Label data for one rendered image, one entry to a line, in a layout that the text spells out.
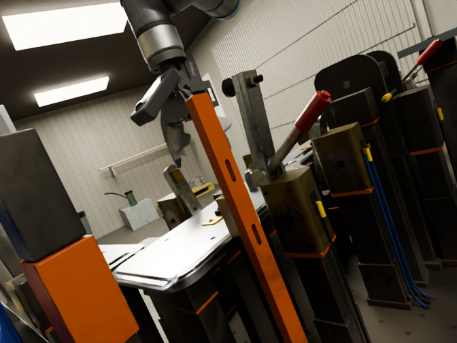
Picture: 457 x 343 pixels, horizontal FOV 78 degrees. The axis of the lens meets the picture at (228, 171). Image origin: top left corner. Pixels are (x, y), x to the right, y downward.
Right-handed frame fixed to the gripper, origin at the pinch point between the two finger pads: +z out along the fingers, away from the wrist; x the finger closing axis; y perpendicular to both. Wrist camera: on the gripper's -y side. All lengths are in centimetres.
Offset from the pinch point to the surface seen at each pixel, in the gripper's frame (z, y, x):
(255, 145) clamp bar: 0.1, -1.9, -14.8
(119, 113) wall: -137, 329, 567
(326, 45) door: -50, 297, 71
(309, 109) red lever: -2.1, -1.1, -24.2
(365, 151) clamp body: 8.9, 15.9, -23.5
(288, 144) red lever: 1.5, -0.8, -19.4
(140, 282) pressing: 11.6, -20.1, -1.1
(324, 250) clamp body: 17.5, -2.1, -19.7
